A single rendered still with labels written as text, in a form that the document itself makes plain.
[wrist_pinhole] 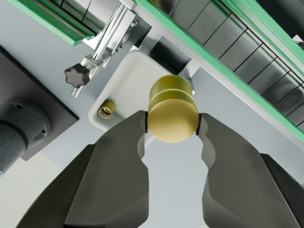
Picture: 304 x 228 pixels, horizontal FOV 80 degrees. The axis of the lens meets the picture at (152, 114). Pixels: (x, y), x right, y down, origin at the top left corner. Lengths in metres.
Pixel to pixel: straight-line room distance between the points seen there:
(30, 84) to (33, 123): 0.11
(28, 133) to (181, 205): 0.61
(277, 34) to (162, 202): 0.70
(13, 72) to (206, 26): 0.49
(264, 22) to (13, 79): 0.58
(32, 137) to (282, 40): 0.59
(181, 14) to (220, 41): 0.08
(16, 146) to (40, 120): 0.10
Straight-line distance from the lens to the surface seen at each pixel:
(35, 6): 0.32
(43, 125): 0.62
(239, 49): 0.37
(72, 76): 0.25
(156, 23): 0.34
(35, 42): 0.58
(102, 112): 0.51
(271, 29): 0.29
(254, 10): 0.27
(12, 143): 0.56
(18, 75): 0.61
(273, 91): 0.42
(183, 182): 0.73
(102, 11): 0.36
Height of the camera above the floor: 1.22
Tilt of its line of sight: 60 degrees down
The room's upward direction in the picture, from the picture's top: 172 degrees counter-clockwise
